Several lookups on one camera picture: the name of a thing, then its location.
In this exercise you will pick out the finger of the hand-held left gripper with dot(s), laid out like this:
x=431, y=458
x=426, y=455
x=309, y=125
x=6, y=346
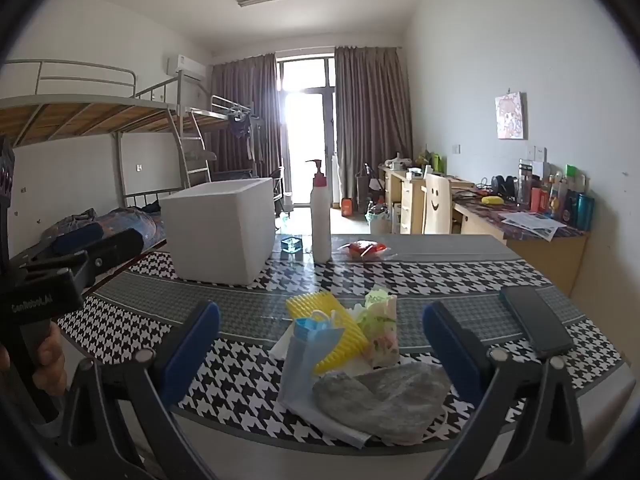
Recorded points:
x=75, y=237
x=117, y=246

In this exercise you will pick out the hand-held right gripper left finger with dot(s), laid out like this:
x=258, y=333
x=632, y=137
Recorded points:
x=192, y=350

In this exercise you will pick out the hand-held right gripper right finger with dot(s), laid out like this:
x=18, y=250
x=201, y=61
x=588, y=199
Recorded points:
x=450, y=345

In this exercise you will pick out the green plastic packet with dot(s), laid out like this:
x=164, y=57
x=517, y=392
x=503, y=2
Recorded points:
x=382, y=330

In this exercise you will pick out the grey cloth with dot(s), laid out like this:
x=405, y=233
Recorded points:
x=385, y=405

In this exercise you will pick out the white foam box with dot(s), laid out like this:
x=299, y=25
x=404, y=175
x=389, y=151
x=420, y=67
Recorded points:
x=215, y=230

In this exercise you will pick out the yellow foam net sleeve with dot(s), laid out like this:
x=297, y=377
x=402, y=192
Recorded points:
x=340, y=340

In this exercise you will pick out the blue face mask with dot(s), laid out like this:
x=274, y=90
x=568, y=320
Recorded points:
x=305, y=355

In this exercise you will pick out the person's left hand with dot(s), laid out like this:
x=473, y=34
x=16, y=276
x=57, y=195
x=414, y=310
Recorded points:
x=49, y=357

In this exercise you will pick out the grey crumpled blanket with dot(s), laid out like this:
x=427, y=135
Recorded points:
x=72, y=220

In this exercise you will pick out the blue patterned quilt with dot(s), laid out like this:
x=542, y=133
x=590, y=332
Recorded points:
x=135, y=222

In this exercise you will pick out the houndstooth tablecloth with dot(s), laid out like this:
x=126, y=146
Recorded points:
x=240, y=310

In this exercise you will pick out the black phone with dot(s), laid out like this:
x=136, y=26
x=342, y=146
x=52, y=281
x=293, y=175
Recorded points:
x=537, y=320

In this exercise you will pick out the metal bunk ladder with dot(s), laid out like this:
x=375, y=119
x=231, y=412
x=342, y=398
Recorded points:
x=195, y=155

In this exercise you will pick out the metal bunk bed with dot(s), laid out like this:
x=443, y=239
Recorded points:
x=75, y=115
x=220, y=110

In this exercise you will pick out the red snack packet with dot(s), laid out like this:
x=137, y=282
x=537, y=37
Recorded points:
x=362, y=251

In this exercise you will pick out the wooden desk with patterned top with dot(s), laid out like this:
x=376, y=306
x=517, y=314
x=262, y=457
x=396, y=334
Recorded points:
x=545, y=255

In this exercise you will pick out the wooden chair with smiley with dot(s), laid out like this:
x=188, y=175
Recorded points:
x=436, y=205

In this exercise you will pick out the blue spray bottle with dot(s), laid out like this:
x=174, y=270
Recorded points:
x=290, y=245

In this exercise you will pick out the white printed papers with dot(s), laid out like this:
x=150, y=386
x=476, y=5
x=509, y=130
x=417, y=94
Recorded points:
x=532, y=224

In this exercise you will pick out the yellow object on desk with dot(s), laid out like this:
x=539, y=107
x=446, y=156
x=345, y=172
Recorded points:
x=491, y=200

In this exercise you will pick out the wooden desk with drawers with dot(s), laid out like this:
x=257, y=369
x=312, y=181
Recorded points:
x=405, y=200

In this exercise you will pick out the black headphones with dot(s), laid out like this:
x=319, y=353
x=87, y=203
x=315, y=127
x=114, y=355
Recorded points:
x=504, y=186

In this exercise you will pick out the black folding chair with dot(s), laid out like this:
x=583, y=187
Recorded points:
x=278, y=190

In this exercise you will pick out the orange bag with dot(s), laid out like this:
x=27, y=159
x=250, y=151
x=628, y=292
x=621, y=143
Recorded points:
x=347, y=207

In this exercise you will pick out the dark hanging clothes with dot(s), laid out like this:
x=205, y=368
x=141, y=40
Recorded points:
x=240, y=125

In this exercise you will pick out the black cart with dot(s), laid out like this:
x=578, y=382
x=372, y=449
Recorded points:
x=369, y=185

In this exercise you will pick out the white pump bottle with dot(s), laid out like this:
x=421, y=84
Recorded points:
x=320, y=220

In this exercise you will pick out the green bag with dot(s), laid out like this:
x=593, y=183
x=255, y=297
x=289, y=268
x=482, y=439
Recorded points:
x=438, y=163

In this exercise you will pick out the brown curtain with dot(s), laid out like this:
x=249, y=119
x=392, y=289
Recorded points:
x=240, y=110
x=372, y=120

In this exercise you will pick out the row of toiletry bottles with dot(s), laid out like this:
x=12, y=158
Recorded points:
x=560, y=195

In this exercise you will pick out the white air conditioner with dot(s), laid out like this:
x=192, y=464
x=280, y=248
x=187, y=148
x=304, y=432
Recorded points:
x=185, y=67

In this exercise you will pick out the glass balcony door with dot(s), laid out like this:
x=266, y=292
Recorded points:
x=307, y=135

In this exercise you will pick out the double wall socket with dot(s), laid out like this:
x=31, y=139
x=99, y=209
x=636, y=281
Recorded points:
x=536, y=153

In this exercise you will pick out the pink wall picture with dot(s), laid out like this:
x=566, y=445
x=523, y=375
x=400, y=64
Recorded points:
x=510, y=116

